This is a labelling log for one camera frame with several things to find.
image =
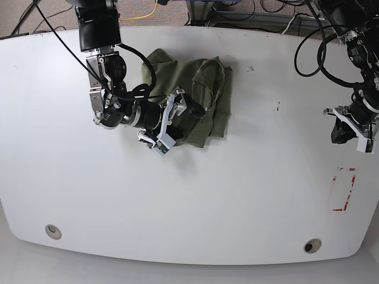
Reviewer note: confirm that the olive green t-shirt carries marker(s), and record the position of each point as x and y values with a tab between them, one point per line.
208	82

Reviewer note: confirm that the right table cable grommet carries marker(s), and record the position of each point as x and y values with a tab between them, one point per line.
312	246

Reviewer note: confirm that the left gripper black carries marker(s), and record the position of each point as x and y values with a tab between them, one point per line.
360	114

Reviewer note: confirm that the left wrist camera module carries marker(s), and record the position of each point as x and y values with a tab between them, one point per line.
366	145

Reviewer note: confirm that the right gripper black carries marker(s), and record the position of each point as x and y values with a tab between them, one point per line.
154	118

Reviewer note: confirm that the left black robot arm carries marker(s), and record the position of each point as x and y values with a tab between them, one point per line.
356	23

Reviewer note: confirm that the left table cable grommet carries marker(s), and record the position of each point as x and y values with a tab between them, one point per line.
53	232

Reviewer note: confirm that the red tape rectangle marking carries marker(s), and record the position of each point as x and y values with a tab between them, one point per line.
342	186

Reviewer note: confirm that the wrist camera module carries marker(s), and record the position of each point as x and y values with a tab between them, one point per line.
164	143
366	145

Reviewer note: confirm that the table cable grommet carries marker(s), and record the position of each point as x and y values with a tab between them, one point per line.
312	246
53	232

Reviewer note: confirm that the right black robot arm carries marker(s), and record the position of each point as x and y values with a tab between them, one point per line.
112	103

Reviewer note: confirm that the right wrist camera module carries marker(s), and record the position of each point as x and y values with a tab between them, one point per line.
164	143

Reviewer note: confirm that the grey aluminium frame rail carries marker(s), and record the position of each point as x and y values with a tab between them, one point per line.
276	16

